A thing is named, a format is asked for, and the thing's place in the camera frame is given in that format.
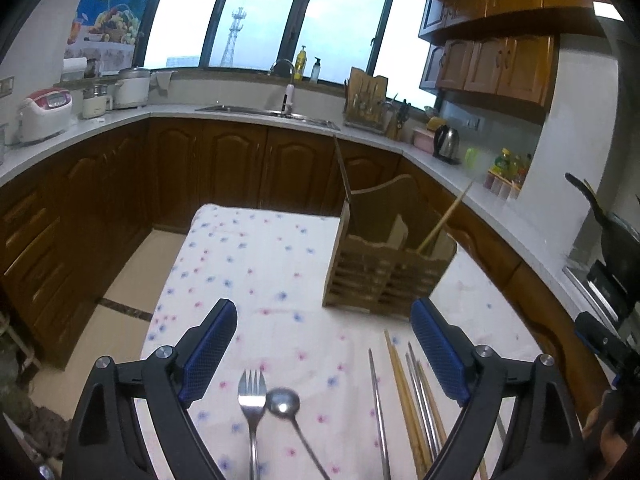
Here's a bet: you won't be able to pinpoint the metal chopstick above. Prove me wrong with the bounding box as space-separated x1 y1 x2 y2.
368 348 392 480
416 358 492 480
406 344 442 460

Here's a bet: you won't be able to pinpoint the wooden chopstick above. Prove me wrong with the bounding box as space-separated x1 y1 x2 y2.
384 330 432 479
416 180 474 256

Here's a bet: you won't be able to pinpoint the silver fork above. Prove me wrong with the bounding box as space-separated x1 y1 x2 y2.
238 370 267 480

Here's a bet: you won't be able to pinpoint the silver spoon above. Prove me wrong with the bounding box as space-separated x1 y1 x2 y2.
267 387 330 480

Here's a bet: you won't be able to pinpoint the kitchen faucet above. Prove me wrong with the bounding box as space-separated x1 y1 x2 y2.
269 58 295 117

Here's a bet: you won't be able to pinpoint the person's right hand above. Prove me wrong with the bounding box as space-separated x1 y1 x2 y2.
582 389 639 479

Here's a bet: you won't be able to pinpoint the pink spice jar rack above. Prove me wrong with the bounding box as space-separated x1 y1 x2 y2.
484 170 521 202

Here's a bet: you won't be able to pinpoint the green cap seasoning bottle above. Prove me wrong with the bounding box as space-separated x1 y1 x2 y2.
494 148 512 181

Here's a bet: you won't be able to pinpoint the floral white tablecloth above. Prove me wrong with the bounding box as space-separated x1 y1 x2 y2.
134 202 547 480

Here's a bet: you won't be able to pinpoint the lower wooden cabinets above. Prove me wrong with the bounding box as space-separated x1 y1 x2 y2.
1 117 608 415

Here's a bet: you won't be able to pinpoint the wooden cabinets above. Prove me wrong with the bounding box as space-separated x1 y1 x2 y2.
419 0 608 110
1 117 608 415

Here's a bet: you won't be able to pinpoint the green cup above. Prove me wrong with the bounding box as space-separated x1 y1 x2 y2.
463 148 480 172

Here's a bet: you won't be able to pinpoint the wooden utensil holder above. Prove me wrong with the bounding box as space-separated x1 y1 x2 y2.
322 152 458 318

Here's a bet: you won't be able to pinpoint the stainless electric kettle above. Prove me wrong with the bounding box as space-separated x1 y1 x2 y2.
433 125 460 165

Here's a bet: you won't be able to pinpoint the pink container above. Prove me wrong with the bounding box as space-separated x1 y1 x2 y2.
412 128 435 154

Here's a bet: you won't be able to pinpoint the knife block with knives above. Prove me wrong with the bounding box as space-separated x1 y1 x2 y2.
385 99 411 141

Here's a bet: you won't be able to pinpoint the upper wooden cabinets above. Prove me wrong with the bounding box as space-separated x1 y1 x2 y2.
419 0 608 110

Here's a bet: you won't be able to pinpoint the wooden cutting board rack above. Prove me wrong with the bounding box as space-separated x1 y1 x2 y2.
343 67 388 132

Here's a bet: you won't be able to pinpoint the white red rice cooker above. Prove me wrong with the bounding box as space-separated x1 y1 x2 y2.
17 88 73 144

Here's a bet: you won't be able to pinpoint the small white pot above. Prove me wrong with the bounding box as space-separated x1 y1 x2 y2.
81 84 113 119

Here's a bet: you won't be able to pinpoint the white electric cooker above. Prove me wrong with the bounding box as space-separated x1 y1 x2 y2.
113 67 151 110

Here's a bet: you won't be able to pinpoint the hanging dish cloth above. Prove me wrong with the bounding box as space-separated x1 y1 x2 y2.
150 70 175 96

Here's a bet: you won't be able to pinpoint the stainless steel sink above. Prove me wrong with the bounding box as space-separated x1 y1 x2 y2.
198 104 341 131

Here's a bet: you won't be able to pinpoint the paper towel roll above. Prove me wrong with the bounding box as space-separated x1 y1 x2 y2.
61 58 88 81

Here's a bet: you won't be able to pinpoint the clear soap dispenser bottle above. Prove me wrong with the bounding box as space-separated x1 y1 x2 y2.
309 58 321 84

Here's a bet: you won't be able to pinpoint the yellow oil bottle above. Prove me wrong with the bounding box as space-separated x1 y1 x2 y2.
294 46 307 80

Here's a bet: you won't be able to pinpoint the fruit beach poster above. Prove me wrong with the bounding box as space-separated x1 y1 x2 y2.
64 0 149 73

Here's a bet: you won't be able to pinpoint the black wok handle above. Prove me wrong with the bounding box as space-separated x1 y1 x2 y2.
564 172 608 229

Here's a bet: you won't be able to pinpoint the wall power socket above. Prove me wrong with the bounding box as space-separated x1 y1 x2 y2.
0 76 14 98

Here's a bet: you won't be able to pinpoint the window frame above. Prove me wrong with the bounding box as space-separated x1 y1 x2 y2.
143 0 435 107

